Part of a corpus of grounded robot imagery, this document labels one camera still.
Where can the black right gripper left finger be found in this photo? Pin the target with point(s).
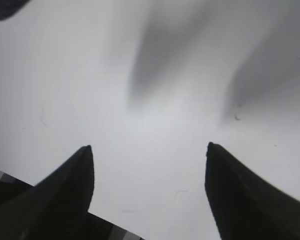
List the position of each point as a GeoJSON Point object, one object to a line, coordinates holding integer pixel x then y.
{"type": "Point", "coordinates": [54, 209]}

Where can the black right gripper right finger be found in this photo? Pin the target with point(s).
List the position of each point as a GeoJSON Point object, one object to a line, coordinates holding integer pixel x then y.
{"type": "Point", "coordinates": [245, 206]}

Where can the dark blue lunch bag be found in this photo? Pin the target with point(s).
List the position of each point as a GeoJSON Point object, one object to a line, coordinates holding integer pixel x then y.
{"type": "Point", "coordinates": [8, 8]}

